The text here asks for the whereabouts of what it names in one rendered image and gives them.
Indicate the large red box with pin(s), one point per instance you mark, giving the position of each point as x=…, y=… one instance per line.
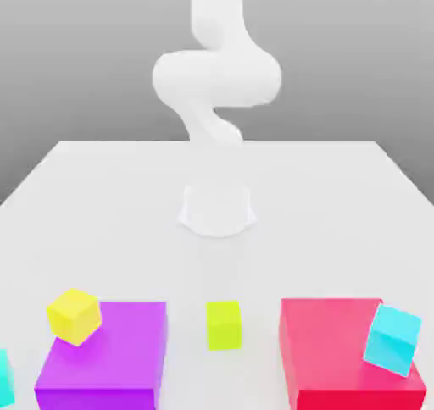
x=325, y=342

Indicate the small turquoise cube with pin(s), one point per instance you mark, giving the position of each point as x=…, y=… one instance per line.
x=4, y=376

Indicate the small lime cube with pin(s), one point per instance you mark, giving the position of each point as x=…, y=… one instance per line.
x=223, y=325

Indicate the small cyan cube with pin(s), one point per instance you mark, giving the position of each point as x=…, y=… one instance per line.
x=393, y=340

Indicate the small yellow cube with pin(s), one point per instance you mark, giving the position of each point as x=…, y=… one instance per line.
x=74, y=316

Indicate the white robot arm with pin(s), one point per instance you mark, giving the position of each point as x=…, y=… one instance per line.
x=217, y=78

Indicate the large purple box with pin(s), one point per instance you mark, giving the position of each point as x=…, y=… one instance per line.
x=112, y=355

